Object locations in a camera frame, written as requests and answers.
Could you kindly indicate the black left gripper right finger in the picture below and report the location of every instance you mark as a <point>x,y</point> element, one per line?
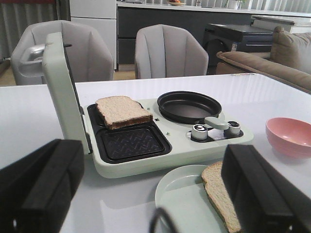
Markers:
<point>264,200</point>

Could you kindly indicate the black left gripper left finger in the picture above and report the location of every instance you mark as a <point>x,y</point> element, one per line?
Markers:
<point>36,191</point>

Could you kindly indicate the white bread slice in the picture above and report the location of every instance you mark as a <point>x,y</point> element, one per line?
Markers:
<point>122,111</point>
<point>219,198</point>

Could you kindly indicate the pink plastic bowl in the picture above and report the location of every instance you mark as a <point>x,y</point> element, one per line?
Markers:
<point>291,137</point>

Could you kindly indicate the mint green breakfast maker base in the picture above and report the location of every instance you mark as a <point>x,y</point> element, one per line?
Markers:
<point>152,146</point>

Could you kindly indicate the right silver control knob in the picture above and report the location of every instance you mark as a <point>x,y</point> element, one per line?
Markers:
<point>234,128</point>

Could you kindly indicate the silver control knob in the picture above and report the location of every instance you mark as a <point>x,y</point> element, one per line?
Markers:
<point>199,132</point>
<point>234,128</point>

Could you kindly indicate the mint green round plate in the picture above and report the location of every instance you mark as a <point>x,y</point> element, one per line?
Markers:
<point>182,194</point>

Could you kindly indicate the left silver control knob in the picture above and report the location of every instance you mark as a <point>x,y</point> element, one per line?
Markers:
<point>199,132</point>

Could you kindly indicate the black round frying pan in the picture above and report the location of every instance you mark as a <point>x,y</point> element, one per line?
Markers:
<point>188,107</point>

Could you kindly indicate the beige sofa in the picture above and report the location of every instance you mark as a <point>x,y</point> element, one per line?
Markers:
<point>289,60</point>

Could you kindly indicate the left grey upholstered chair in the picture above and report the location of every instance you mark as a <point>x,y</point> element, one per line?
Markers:
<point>89,58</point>

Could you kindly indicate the grey upholstered chair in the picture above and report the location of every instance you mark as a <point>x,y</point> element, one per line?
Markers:
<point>89,58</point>
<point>164,51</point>

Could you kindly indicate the dark washing machine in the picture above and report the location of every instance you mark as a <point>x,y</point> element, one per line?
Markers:
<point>228,37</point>

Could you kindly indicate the right grey upholstered chair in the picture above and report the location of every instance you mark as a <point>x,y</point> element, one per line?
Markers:
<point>164,51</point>

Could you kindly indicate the white refrigerator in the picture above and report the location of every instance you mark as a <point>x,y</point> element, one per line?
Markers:
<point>101,15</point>

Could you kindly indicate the dark grey kitchen counter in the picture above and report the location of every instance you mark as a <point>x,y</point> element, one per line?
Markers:
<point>132,17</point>

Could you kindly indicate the fruit plate on counter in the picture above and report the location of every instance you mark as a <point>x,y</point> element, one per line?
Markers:
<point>176,3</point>

